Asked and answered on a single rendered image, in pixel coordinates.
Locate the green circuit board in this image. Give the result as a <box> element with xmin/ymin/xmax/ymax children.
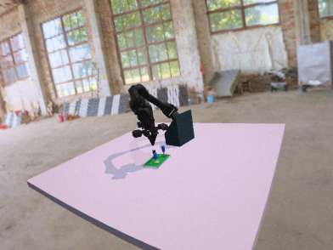
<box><xmin>144</xmin><ymin>145</ymin><xmax>171</xmax><ymax>168</ymax></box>

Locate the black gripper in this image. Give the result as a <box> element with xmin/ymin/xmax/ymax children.
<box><xmin>132</xmin><ymin>117</ymin><xmax>169</xmax><ymax>146</ymax></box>

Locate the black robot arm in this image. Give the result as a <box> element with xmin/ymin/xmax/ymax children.
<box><xmin>128</xmin><ymin>84</ymin><xmax>179</xmax><ymax>130</ymax></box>

